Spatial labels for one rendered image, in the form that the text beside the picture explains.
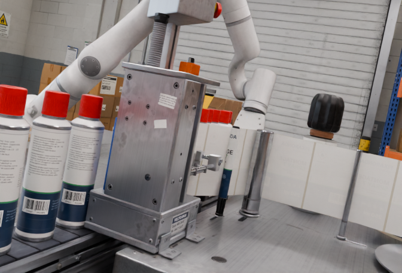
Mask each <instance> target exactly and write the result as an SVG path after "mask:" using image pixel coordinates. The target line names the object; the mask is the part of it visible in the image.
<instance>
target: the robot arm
mask: <svg viewBox="0 0 402 273"><path fill-rule="evenodd" d="M217 2H219V3H220V4H221V7H222V12H221V13H222V15H223V19H224V22H225V24H226V28H227V31H228V33H229V36H230V39H231V42H232V45H233V48H234V57H233V59H232V61H231V62H230V65H229V69H228V78H229V82H230V86H231V88H232V92H233V94H234V96H235V97H236V99H238V100H240V101H245V103H244V104H242V107H243V108H244V110H241V111H240V113H239V115H238V117H237V119H236V121H235V123H234V126H238V127H240V128H242V129H252V130H257V129H263V130H264V123H265V115H266V111H267V108H268V105H269V101H270V98H271V95H272V92H273V88H274V85H275V81H276V74H275V73H274V72H273V71H271V70H268V69H264V68H258V69H256V70H255V71H254V73H253V76H252V79H250V80H247V79H246V77H245V71H244V67H245V64H246V62H248V61H250V60H253V59H255V58H256V57H257V56H258V55H259V54H260V45H259V42H258V38H257V34H256V31H255V27H254V24H253V21H252V17H251V14H250V11H249V8H248V4H247V1H246V0H217ZM149 4H150V0H142V1H141V2H140V3H139V4H138V5H137V6H136V7H135V8H134V9H133V10H132V11H131V12H129V13H128V14H127V15H126V16H125V17H124V18H123V19H122V20H120V21H119V22H118V23H117V24H116V25H115V26H113V27H112V28H111V29H110V30H108V31H107V32H106V33H104V34H103V35H102V36H101V37H99V38H98V39H97V40H96V41H94V42H92V43H91V44H90V45H88V46H87V47H86V48H84V49H83V51H82V52H81V53H80V55H79V57H78V58H77V59H76V60H75V61H73V62H72V63H71V64H70V65H69V66H68V67H67V68H66V69H64V70H63V71H62V72H61V73H60V74H59V75H58V76H57V77H56V78H55V79H54V80H53V81H52V82H51V83H50V84H49V85H48V86H47V87H46V88H45V89H44V90H43V91H42V92H41V93H40V94H39V95H38V96H37V95H27V98H26V106H25V115H24V116H23V118H24V119H25V120H26V121H27V122H28V123H29V125H30V126H31V127H32V121H33V120H35V119H36V118H38V117H39V116H42V113H41V111H42V105H43V101H44V94H45V91H46V90H55V91H60V92H65V93H68V94H70V99H69V105H68V111H69V110H70V109H71V108H72V107H73V106H74V105H75V104H76V103H77V102H78V101H79V100H81V95H82V94H87V93H89V91H91V90H92V88H94V87H95V86H96V85H97V84H98V83H99V82H100V81H102V80H103V79H104V78H105V77H106V76H107V75H108V74H109V73H110V72H111V71H112V70H113V69H115V68H116V67H117V66H118V65H119V63H120V62H121V60H122V59H123V58H124V57H125V56H126V55H127V54H128V53H129V52H130V51H131V50H133V49H134V48H135V47H136V46H137V45H138V44H139V43H140V42H141V41H142V40H144V39H145V38H146V37H147V36H149V34H150V33H152V31H153V29H154V28H153V26H154V22H155V21H154V19H151V18H148V17H147V14H148V8H149Z"/></svg>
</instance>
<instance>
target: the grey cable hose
mask: <svg viewBox="0 0 402 273"><path fill-rule="evenodd" d="M168 18H169V15H167V14H164V13H155V17H154V21H155V22H154V26H153V28H154V29H153V33H152V37H151V38H152V39H151V43H150V44H151V45H150V49H149V50H150V51H149V55H148V56H149V57H148V59H147V62H148V63H147V66H152V67H156V68H158V67H160V66H159V65H160V61H161V60H160V59H161V55H162V51H163V50H162V48H163V43H164V37H165V35H166V34H165V32H166V28H167V24H168Z"/></svg>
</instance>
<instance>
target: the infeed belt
mask: <svg viewBox="0 0 402 273"><path fill-rule="evenodd" d="M15 230H16V226H14V230H13V237H12V242H11V249H10V251H9V252H8V253H7V254H5V255H3V256H0V267H2V266H4V265H7V264H9V263H13V262H15V261H18V260H20V259H24V258H26V257H29V256H31V255H34V254H37V253H40V252H42V251H45V250H48V249H50V248H53V247H56V246H58V245H61V244H64V243H67V242H70V241H73V240H75V239H78V238H81V237H83V236H86V235H89V234H91V233H94V232H95V231H93V230H90V229H88V228H85V227H84V228H82V229H67V228H63V227H59V226H57V225H55V228H54V236H53V237H52V239H49V240H46V241H40V242H33V241H25V240H22V239H19V238H18V237H16V236H15Z"/></svg>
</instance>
